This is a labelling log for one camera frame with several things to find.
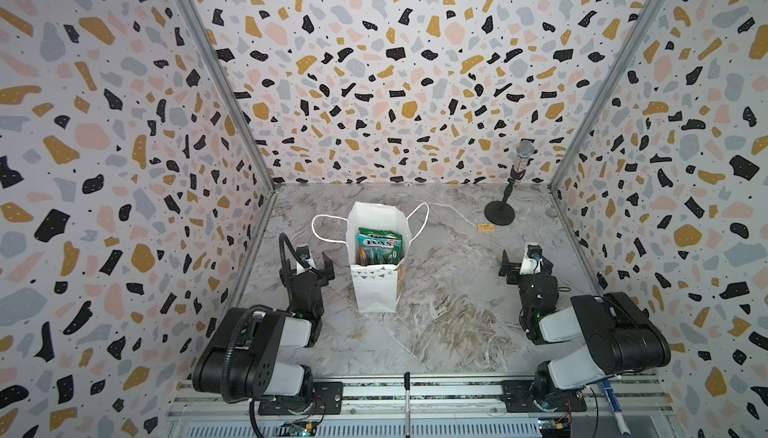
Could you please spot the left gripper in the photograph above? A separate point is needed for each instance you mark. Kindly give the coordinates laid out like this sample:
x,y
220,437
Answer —
x,y
314,272

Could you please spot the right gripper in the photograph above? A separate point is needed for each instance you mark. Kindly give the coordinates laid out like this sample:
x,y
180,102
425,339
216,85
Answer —
x,y
525,276

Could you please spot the white paper bag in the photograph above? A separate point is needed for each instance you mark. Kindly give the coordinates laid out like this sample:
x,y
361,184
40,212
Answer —
x,y
377,288

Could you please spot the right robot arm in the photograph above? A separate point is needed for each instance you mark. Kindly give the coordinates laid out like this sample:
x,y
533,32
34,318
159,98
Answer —
x,y
618,337

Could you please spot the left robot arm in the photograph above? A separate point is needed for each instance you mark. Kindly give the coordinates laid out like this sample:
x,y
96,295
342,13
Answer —
x,y
241,360

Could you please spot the green snack packet in bag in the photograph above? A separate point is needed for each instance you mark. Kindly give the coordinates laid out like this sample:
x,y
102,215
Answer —
x,y
377,247

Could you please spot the small wooden block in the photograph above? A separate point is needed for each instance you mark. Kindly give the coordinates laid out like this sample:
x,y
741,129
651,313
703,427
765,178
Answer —
x,y
485,227

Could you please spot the black microphone stand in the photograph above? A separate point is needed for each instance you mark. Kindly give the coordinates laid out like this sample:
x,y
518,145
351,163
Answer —
x,y
500,212

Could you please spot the silver microphone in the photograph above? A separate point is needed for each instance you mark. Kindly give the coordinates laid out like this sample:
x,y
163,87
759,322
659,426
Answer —
x,y
524,152

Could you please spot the black and silver pen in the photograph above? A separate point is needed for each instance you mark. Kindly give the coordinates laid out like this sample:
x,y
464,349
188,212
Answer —
x,y
407,405

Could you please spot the left circuit board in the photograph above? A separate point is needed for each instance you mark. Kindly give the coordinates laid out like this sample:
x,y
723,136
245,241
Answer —
x,y
299,428

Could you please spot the circuit board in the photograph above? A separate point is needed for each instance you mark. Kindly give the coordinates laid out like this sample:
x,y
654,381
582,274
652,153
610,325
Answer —
x,y
299,428
554,428

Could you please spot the right circuit board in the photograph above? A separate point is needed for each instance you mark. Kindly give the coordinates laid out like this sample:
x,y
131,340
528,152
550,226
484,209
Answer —
x,y
554,428

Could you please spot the blue marker pen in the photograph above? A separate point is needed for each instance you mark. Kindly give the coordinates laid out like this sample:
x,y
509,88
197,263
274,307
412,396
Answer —
x,y
615,408

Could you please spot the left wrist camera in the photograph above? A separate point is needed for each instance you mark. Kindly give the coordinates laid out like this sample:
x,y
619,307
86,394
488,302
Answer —
x,y
304,261

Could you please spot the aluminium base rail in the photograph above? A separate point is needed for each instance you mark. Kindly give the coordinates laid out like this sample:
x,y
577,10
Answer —
x,y
460,405

